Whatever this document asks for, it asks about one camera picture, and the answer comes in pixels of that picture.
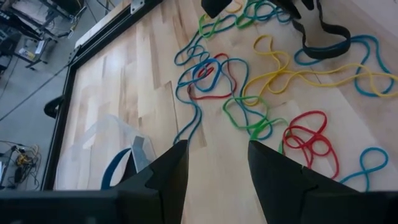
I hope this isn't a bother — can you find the clear plastic bin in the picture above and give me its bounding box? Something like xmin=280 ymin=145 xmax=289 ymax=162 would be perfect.
xmin=55 ymin=113 xmax=158 ymax=191

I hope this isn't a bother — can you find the black metal equipment rack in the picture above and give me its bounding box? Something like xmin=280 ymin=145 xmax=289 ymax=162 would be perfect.
xmin=0 ymin=0 xmax=90 ymax=71

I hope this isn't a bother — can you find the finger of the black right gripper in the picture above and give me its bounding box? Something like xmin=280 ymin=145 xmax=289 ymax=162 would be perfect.
xmin=201 ymin=0 xmax=233 ymax=19
xmin=275 ymin=0 xmax=314 ymax=19

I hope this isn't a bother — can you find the yellow rubber band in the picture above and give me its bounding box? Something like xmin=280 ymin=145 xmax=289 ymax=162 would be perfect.
xmin=241 ymin=33 xmax=398 ymax=107
xmin=224 ymin=0 xmax=244 ymax=14

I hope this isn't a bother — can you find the yellow extension cable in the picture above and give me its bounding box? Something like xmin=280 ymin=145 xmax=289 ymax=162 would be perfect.
xmin=12 ymin=144 xmax=41 ymax=184

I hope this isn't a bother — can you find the green rubber band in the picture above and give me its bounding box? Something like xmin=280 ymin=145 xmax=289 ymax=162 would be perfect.
xmin=198 ymin=14 xmax=223 ymax=39
xmin=235 ymin=0 xmax=265 ymax=29
xmin=222 ymin=95 xmax=289 ymax=141

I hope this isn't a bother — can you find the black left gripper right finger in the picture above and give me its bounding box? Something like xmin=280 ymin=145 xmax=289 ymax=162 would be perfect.
xmin=248 ymin=140 xmax=398 ymax=224

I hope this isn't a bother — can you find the black frame clamp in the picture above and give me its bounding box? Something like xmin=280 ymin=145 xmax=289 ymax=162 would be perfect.
xmin=43 ymin=95 xmax=65 ymax=119

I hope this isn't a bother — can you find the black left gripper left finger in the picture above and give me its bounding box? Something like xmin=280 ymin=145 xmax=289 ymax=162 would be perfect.
xmin=0 ymin=139 xmax=190 ymax=224

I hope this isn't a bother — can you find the blue rubber band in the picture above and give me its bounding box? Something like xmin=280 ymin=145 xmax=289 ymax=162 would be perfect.
xmin=192 ymin=57 xmax=224 ymax=93
xmin=101 ymin=147 xmax=133 ymax=190

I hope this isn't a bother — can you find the black metal table frame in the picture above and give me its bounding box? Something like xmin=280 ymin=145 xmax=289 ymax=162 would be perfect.
xmin=40 ymin=0 xmax=165 ymax=191

